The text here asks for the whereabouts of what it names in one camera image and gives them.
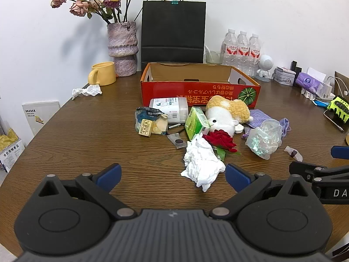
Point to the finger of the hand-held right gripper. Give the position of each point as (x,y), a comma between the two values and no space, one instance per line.
(302,169)
(340,152)

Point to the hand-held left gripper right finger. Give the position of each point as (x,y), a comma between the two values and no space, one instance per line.
(236,177)

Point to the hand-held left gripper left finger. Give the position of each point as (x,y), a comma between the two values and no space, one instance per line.
(109,175)

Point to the small clear wrapper purple piece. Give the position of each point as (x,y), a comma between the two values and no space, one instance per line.
(293,152)

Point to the large white tissue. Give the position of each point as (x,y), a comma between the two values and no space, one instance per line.
(201,163)

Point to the red fabric rose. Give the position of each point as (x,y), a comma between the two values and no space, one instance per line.
(220,140)

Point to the clear plastic bag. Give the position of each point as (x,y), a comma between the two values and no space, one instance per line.
(263,142)

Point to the white bottle cap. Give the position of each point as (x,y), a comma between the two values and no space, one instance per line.
(239,128)

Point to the small yellow paper box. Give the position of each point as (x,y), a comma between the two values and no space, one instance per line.
(145,127)

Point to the white and yellow plush sheep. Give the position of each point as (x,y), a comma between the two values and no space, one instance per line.
(223,114)

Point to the purple fabric pouch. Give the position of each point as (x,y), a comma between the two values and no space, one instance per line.
(259,116)

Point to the small foil sachet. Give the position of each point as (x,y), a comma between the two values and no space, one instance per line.
(178,142)

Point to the green paper packet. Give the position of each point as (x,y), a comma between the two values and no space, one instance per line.
(195,122)

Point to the dark snack wrapper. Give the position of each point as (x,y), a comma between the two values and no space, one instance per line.
(148,113)

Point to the small metal stick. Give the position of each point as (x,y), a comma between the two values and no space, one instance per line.
(174,126)

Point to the clear cotton swab container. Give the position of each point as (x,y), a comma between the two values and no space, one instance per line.
(170,106)

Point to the red cardboard box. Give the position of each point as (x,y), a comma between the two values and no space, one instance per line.
(169,92)

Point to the blue plastic packet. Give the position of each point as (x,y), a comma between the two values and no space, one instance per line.
(321,103)

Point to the white charger plug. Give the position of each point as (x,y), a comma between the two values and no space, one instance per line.
(328,88)

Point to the white power strip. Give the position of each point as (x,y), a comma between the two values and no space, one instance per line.
(310,94)

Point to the brown board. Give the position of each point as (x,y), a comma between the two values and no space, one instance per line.
(344,77)

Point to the purple tissue pack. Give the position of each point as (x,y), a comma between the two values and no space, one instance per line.
(306,82)

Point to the small crumpled white tissue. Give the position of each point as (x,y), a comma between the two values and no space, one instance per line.
(91,90)

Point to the white flat board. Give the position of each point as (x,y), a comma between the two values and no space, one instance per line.
(41,114)

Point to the small printed tin box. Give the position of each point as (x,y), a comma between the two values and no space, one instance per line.
(283,77)

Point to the small black box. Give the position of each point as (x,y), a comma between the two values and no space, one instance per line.
(295,66)

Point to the yellow mug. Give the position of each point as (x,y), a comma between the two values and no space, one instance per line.
(105,73)

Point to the cardboard box with yellow bags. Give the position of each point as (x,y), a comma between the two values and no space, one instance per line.
(11,150)

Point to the white robot figurine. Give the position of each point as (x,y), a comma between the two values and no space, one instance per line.
(265,62)

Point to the clear glass cup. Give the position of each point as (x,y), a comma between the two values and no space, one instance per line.
(214,57)

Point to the water bottle red label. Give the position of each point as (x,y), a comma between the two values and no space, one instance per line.
(229,49)
(242,50)
(255,53)

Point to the purple textured vase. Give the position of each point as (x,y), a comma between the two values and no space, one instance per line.
(121,43)

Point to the black paper bag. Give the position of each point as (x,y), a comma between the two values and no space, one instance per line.
(173,30)

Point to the green binder clip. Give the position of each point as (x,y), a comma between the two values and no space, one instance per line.
(174,1)

